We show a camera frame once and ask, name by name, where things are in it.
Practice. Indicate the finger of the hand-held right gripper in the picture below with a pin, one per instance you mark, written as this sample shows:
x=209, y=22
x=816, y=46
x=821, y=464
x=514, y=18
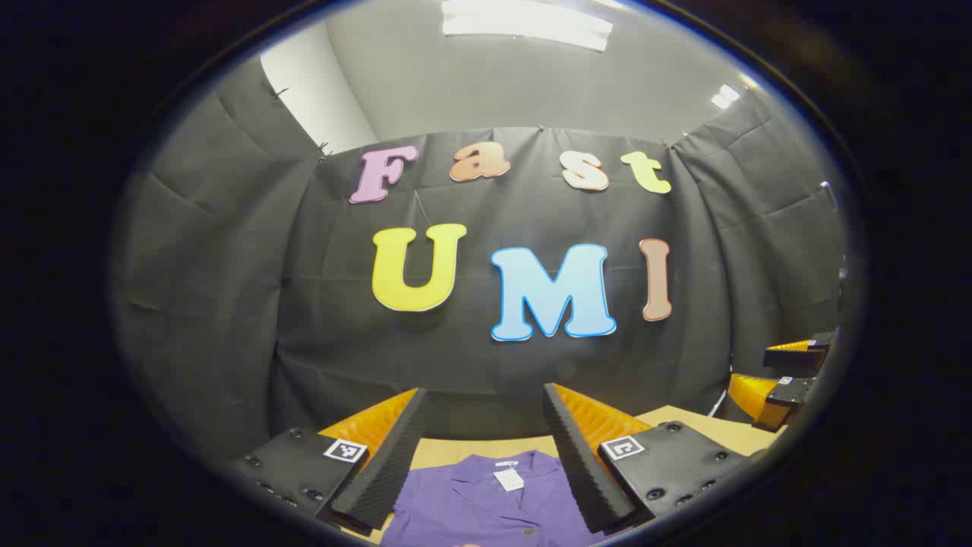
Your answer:
x=755, y=399
x=793, y=358

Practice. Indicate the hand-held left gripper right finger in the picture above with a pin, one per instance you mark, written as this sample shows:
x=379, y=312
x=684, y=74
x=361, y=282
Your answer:
x=581, y=471

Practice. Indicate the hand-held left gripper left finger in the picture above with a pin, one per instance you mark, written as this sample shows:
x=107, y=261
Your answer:
x=387, y=471

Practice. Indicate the purple shirt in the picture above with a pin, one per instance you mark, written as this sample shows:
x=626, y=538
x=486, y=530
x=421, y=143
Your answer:
x=471, y=509

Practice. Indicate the black backdrop cloth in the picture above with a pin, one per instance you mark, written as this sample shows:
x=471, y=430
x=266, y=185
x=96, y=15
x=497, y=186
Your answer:
x=304, y=304

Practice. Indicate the small ceiling light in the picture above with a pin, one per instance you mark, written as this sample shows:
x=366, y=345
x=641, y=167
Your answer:
x=725, y=96

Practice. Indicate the long ceiling light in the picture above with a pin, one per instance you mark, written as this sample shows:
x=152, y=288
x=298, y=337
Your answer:
x=524, y=23

